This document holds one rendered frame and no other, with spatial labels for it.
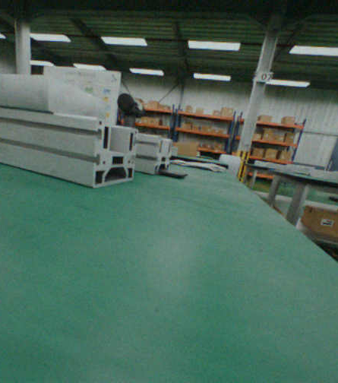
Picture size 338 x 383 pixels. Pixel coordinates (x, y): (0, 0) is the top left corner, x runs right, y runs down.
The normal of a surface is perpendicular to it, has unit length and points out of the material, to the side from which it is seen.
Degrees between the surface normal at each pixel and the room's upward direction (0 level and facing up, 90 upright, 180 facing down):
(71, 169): 90
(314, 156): 90
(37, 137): 90
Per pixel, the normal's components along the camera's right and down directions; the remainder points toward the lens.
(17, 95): -0.34, 0.17
